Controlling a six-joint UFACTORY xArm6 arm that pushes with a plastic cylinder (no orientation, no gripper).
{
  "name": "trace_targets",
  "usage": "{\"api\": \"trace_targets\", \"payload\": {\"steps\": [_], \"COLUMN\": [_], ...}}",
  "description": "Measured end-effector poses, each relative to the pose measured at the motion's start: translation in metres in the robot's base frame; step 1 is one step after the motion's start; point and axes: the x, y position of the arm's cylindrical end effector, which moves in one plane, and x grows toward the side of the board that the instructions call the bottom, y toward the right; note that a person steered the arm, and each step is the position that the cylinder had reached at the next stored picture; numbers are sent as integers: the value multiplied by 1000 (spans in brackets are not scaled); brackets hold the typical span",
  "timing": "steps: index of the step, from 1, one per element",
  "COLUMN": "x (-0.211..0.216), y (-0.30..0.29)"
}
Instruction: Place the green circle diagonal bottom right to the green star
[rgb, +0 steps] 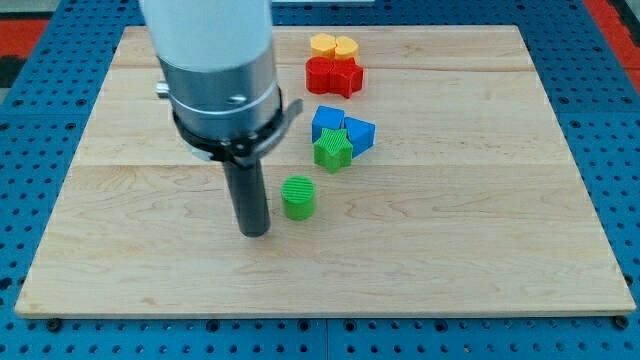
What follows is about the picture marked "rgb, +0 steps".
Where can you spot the blue cube block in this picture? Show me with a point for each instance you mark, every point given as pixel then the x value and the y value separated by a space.
pixel 326 117

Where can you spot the red star block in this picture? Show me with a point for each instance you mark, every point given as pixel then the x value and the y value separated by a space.
pixel 345 77

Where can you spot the red cylinder block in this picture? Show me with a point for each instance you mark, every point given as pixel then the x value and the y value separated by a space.
pixel 318 75

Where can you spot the yellow hexagon block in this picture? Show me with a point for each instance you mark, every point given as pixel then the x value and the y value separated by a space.
pixel 323 45

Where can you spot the green star block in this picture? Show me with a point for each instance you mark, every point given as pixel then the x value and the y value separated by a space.
pixel 333 150

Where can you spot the light wooden board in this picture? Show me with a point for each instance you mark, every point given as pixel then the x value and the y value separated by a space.
pixel 469 203

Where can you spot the yellow heart block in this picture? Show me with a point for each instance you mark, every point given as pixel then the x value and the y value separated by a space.
pixel 346 48

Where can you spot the blue triangle block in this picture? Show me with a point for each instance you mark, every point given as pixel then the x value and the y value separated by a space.
pixel 361 134

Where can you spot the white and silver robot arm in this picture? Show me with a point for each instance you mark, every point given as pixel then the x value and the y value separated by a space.
pixel 218 61

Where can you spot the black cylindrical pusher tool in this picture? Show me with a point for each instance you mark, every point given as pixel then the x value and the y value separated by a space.
pixel 247 191

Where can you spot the green cylinder block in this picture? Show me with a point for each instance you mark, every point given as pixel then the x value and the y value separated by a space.
pixel 298 198

